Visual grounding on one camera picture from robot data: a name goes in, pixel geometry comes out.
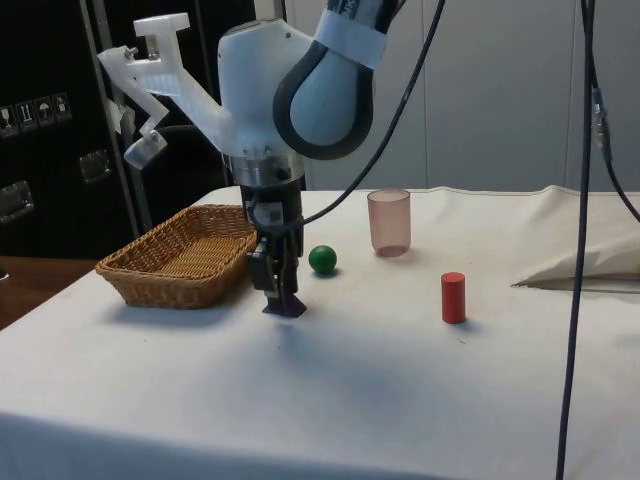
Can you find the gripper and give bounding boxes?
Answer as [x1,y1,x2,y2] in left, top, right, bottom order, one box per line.
[241,182,305,315]

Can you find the purple triangular block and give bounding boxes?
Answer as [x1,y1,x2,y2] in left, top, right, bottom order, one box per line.
[262,294,307,320]

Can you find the brown wicker basket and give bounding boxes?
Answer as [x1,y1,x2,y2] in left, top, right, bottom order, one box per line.
[94,203,259,310]

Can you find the red cylinder block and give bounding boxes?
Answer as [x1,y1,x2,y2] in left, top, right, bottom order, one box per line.
[440,271,468,325]

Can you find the green ball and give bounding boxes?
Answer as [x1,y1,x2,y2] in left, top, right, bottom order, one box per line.
[308,244,339,277]

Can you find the see-through pink cup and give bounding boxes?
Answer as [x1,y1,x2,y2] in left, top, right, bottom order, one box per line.
[366,188,413,259]

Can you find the black cabinet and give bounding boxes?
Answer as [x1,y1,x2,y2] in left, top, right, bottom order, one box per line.
[0,0,236,259]

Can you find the black cable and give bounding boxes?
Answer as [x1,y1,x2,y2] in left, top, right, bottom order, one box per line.
[554,0,594,480]
[279,0,447,234]
[582,0,640,224]

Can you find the translucent white bracket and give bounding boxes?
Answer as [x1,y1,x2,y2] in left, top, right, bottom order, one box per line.
[97,13,232,169]

